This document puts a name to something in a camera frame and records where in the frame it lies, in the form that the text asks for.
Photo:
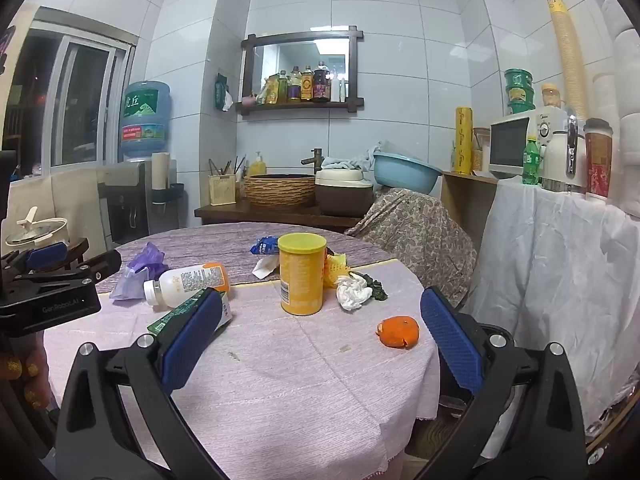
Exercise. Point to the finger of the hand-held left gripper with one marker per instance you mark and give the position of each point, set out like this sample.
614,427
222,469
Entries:
100,265
46,256

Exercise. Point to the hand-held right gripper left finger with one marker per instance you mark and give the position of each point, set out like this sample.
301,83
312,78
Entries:
190,340

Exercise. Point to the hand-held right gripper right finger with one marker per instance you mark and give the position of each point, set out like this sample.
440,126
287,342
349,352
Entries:
450,340

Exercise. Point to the purple plastic bag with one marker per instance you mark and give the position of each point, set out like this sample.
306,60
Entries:
140,272

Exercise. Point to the white bottle orange label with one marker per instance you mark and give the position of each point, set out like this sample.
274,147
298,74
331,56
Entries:
190,280

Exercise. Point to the white tissue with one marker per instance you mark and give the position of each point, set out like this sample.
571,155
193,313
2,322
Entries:
265,266
352,292

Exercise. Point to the person's left hand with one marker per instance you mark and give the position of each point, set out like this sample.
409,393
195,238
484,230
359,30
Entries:
22,375

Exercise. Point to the glass pot lid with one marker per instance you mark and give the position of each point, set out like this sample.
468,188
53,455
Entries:
35,232

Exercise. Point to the green carton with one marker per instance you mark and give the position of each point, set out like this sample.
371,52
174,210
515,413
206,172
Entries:
172,317

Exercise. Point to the orange peel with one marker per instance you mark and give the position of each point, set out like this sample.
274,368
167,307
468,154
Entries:
397,332

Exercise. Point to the water dispenser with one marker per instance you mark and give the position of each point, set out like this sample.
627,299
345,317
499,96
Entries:
125,200

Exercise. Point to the dark green leaf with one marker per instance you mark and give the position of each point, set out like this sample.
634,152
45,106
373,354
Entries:
376,288

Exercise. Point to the paisley cloth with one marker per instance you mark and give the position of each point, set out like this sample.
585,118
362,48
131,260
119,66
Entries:
420,240

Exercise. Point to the flat white tissue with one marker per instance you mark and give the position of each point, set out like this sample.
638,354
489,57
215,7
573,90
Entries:
265,266

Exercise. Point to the white cup stack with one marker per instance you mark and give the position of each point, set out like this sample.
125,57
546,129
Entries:
160,170

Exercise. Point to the white cloth cover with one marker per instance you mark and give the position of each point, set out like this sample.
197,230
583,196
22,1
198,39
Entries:
550,285

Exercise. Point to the blue wrapper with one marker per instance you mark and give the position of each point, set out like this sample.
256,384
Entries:
264,246

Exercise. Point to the yellow canister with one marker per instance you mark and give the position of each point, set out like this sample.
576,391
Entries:
301,280

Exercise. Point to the light wooden shelf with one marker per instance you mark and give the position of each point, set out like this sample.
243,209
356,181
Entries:
465,205

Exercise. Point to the chopstick holder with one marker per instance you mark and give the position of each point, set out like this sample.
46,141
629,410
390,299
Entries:
222,190

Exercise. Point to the blue water jug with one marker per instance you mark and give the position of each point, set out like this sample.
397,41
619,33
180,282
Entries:
145,120

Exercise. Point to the dark wooden counter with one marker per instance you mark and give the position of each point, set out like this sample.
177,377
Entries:
275,214

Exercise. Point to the window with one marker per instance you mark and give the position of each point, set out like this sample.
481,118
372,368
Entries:
65,100

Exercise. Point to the bundle of chopsticks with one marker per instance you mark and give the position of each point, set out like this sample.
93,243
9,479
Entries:
225,166

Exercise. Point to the woven basket basin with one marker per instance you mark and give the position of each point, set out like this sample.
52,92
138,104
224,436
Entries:
280,191

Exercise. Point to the blue plastic basin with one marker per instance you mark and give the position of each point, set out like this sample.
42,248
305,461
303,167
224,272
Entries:
405,170

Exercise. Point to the rice cooker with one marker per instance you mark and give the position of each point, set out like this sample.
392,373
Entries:
345,192

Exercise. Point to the yellow soap bottle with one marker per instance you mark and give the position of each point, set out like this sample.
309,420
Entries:
257,166

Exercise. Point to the glass jar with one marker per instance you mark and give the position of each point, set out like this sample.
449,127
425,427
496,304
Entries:
481,152

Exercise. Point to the green soda bottle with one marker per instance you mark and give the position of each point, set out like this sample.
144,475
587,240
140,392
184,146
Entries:
531,162

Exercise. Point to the yellow roll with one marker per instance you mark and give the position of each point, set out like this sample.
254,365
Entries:
463,140

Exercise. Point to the light blue towel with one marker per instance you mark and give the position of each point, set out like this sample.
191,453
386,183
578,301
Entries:
350,161

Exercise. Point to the white microwave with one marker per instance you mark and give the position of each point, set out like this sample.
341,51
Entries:
520,145

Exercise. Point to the white kettle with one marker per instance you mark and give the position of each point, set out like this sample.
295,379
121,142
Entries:
557,160

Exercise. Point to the bronze faucet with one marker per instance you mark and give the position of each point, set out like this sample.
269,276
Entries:
316,157

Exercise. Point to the red paper cup with lid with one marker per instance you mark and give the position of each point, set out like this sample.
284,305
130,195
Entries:
597,160

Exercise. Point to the green noodle bowl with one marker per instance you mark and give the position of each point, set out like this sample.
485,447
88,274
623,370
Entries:
520,78
521,107
520,94

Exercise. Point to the small yellow lid jar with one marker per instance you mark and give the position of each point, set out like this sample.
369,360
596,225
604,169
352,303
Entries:
550,96

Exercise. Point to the row of condiment bottles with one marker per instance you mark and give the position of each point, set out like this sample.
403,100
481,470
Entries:
306,87

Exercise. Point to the wooden framed mirror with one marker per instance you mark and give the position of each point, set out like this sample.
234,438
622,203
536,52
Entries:
300,65

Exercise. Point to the tall stack of paper cups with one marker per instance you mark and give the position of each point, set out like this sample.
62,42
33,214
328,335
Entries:
567,55

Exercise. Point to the stack of white paper rolls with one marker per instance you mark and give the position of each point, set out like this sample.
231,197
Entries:
620,60

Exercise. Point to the green wall tissue pack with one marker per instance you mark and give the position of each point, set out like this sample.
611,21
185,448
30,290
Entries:
221,91

